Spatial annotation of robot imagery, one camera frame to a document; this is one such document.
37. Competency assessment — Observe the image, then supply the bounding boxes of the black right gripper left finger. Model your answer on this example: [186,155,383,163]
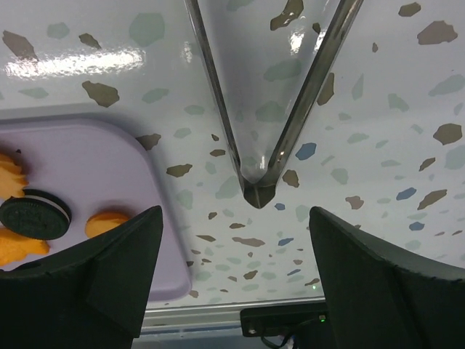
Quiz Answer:
[1,206,163,348]

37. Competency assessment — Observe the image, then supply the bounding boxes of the metal tongs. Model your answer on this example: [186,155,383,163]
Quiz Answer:
[186,1,362,209]

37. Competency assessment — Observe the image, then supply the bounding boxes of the orange fish cookie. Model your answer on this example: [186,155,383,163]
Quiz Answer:
[1,228,50,267]
[0,154,28,200]

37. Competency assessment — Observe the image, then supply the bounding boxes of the lilac plastic tray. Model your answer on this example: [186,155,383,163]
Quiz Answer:
[1,119,192,302]

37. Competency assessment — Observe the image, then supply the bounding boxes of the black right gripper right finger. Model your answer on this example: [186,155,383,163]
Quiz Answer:
[309,206,464,348]

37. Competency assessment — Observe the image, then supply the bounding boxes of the aluminium front rail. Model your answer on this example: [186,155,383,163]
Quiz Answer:
[141,296,325,336]

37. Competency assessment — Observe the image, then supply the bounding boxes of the black sandwich cookie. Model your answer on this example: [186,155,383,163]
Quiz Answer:
[1,189,72,240]

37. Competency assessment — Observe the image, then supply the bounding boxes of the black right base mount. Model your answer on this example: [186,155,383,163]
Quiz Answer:
[240,302,336,348]

